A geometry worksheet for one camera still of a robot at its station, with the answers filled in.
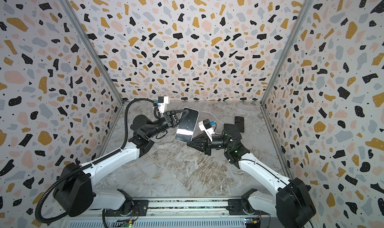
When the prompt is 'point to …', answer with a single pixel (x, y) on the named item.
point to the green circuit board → (124, 223)
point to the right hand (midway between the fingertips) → (187, 143)
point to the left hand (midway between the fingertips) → (188, 112)
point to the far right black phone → (239, 121)
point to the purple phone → (187, 127)
